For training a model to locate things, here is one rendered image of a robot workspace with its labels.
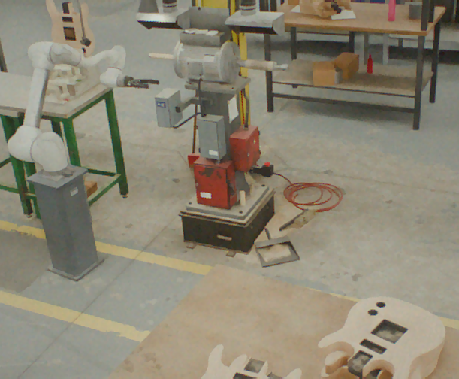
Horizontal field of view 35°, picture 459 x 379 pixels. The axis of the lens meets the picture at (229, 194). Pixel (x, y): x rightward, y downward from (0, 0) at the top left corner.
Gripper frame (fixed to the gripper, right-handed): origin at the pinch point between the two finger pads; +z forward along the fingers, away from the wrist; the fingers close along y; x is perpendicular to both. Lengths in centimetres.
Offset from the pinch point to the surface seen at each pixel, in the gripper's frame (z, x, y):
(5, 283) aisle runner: -60, -119, 96
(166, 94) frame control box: 31.7, 3.9, 35.5
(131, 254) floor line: 2, -110, 39
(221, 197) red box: 60, -66, 17
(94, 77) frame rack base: -55, -2, -9
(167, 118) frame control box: 34, -10, 39
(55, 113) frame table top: -52, -17, 40
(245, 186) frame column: 64, -68, -11
